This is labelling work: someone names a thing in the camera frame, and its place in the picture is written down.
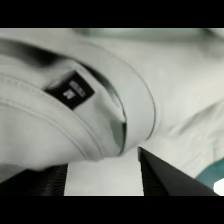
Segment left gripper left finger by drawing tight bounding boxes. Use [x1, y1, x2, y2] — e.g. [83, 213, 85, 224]
[0, 163, 69, 197]

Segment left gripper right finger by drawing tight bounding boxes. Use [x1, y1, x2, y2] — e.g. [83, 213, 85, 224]
[137, 146, 219, 197]

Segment white T-shirt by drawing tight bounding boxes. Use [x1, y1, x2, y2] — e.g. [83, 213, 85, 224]
[0, 27, 224, 197]

